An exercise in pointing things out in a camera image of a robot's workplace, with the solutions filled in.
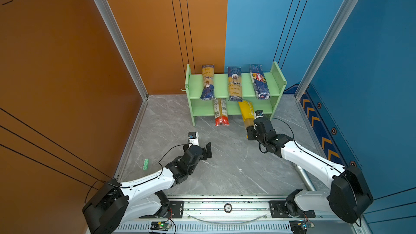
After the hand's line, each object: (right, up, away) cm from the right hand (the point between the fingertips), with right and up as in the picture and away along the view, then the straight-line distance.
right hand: (248, 128), depth 86 cm
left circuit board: (-42, -42, -15) cm, 61 cm away
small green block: (-55, -20, 0) cm, 59 cm away
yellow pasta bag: (0, +10, +6) cm, 11 cm away
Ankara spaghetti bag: (-22, +19, -6) cm, 29 cm away
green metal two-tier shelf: (+16, +25, +3) cm, 29 cm away
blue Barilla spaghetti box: (+5, +24, -2) cm, 25 cm away
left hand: (-24, -7, -2) cm, 25 cm away
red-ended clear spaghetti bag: (-15, +9, +6) cm, 18 cm away
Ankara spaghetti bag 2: (-7, +23, -1) cm, 25 cm away
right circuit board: (+18, -41, -16) cm, 48 cm away
